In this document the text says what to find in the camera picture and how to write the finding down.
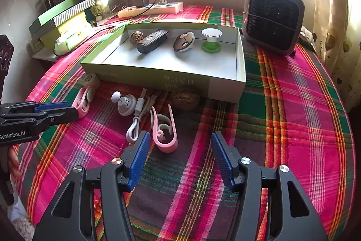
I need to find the green lid striped box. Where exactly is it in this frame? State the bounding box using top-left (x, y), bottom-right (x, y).
top-left (29, 0), bottom-right (96, 33)

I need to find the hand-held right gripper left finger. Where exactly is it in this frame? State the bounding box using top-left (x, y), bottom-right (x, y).
top-left (32, 130), bottom-right (151, 241)

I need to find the white power strip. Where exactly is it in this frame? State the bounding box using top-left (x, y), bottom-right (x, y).
top-left (118, 2), bottom-right (184, 18)

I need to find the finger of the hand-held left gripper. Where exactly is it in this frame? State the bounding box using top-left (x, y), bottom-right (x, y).
top-left (0, 106), bottom-right (79, 133)
top-left (0, 101), bottom-right (71, 117)

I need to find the brown walnut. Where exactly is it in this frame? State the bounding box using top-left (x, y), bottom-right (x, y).
top-left (130, 30), bottom-right (146, 46)
top-left (171, 91), bottom-right (200, 110)

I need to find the cream heart print curtain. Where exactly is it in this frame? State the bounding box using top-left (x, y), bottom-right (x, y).
top-left (313, 0), bottom-right (361, 106)

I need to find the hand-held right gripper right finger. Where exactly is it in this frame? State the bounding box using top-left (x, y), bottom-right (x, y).
top-left (211, 131), bottom-right (329, 241)

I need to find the black remote control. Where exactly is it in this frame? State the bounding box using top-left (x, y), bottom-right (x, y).
top-left (137, 29), bottom-right (170, 54)

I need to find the white usb cable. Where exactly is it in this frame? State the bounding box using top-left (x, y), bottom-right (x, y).
top-left (126, 88), bottom-right (158, 143)

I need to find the green tissue pack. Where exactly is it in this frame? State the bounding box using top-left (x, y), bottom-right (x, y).
top-left (53, 32), bottom-right (85, 56)

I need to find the green and white spool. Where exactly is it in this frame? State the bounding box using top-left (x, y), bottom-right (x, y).
top-left (201, 28), bottom-right (223, 52)

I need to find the green cardboard box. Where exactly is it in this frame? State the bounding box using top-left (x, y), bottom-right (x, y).
top-left (80, 21), bottom-right (247, 104)

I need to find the white round patterned case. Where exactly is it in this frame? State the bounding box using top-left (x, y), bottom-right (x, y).
top-left (83, 73), bottom-right (100, 102)

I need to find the white round ball gadget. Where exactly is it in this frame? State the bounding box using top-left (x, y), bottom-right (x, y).
top-left (111, 91), bottom-right (138, 116)

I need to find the plaid blanket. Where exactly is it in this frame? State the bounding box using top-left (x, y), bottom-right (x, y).
top-left (13, 4), bottom-right (356, 241)

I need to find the black round disc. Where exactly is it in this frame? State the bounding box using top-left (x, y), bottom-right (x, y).
top-left (173, 31), bottom-right (195, 52)

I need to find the grey space heater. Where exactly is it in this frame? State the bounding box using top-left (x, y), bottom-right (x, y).
top-left (243, 0), bottom-right (305, 56)

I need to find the pink ear hook clip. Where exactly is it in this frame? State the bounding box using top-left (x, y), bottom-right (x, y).
top-left (72, 86), bottom-right (96, 119)
top-left (150, 104), bottom-right (179, 153)

